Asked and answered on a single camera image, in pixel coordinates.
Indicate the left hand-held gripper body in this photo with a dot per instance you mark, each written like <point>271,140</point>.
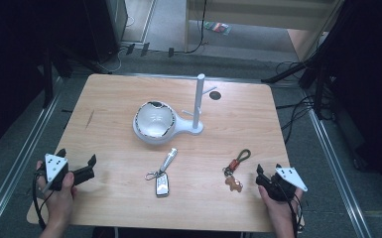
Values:
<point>55,167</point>

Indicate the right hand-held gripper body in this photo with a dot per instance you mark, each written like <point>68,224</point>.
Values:
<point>282,183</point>

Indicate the white key stand with dish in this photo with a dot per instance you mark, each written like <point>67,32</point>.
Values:
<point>155,120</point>

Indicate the person's right hand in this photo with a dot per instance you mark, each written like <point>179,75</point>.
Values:
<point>282,211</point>

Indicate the person's left hand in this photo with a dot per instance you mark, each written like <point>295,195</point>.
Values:
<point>59,203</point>

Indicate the black metal stand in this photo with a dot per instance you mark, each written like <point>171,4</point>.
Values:
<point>297,67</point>
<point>48,79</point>

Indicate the dark round table grommet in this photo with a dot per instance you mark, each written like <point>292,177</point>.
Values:
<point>215,95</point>

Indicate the black cabinet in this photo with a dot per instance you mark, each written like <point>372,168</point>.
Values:
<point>104,28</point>

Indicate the colourful packet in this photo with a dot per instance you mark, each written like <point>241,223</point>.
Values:
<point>217,27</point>

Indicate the light wooden cabinet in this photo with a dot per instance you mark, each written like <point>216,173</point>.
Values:
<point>261,15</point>

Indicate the metal floor rail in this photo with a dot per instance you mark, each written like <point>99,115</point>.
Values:
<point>337,178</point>
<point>16,165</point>

